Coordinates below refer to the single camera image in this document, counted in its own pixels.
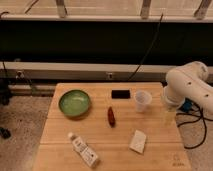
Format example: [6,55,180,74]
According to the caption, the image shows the white ceramic cup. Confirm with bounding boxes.
[134,90,152,113]

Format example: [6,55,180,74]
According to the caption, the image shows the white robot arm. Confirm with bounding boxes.
[161,61,213,125]

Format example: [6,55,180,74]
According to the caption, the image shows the green ceramic bowl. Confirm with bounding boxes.
[58,90,91,118]

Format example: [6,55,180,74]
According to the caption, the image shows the blue box on floor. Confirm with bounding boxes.
[180,100,192,112]

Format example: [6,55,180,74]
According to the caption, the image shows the black rectangular block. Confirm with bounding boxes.
[111,90,130,99]

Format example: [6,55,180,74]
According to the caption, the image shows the dark red elongated object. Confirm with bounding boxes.
[108,107,116,127]

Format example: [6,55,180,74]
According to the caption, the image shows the white tube with label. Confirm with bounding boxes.
[68,132,99,168]

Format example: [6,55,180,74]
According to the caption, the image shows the black object left floor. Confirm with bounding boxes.
[0,127,11,139]

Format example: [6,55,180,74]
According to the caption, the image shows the black cable on floor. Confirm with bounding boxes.
[175,105,213,150]

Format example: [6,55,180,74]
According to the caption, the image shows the black cable on wall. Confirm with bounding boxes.
[127,13,165,82]

